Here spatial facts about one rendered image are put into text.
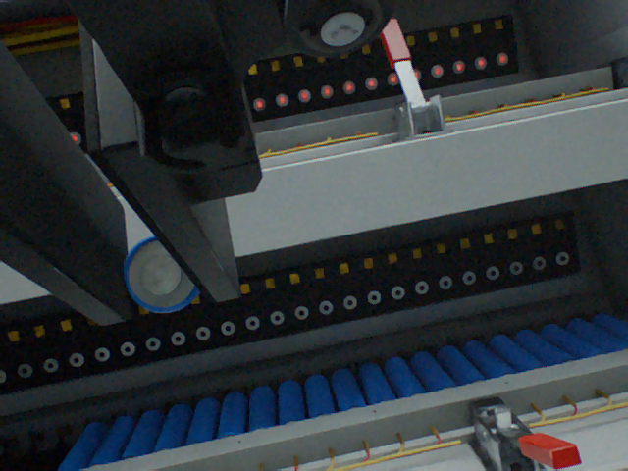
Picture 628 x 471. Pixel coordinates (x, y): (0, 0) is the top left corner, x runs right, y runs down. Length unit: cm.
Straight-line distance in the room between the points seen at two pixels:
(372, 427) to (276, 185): 15
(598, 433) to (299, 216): 21
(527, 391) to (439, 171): 14
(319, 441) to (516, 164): 20
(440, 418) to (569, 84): 25
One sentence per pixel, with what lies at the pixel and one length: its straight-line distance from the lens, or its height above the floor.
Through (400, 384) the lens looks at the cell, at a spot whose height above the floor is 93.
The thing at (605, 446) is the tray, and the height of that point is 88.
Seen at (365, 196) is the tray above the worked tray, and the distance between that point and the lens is 31.
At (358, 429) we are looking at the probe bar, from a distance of 34.
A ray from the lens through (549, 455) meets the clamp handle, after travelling 26.
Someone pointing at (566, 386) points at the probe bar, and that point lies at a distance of 37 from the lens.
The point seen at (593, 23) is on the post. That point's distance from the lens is 52.
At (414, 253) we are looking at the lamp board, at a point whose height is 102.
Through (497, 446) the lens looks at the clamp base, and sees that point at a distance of 31.
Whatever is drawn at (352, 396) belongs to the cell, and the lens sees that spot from 38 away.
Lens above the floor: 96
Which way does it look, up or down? 11 degrees up
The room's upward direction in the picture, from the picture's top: 12 degrees counter-clockwise
